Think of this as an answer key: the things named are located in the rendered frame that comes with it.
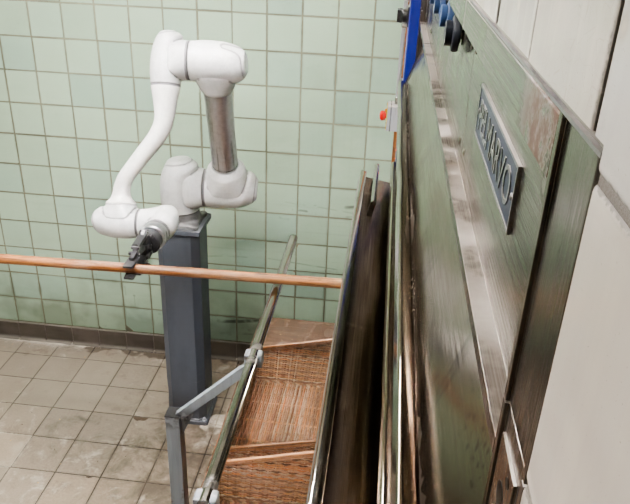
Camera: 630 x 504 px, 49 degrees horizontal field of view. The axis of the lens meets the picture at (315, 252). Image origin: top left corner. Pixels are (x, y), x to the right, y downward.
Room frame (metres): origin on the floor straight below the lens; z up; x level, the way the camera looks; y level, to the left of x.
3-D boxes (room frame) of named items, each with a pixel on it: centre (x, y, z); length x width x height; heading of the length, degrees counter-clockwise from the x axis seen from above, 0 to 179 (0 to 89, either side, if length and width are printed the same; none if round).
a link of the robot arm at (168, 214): (2.17, 0.54, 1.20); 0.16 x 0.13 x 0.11; 176
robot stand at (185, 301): (2.63, 0.57, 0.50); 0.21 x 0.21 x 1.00; 85
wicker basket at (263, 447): (1.81, 0.01, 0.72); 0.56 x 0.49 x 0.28; 173
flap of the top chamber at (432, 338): (1.21, -0.20, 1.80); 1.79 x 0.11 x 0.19; 175
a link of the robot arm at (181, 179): (2.63, 0.55, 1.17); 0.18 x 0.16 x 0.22; 90
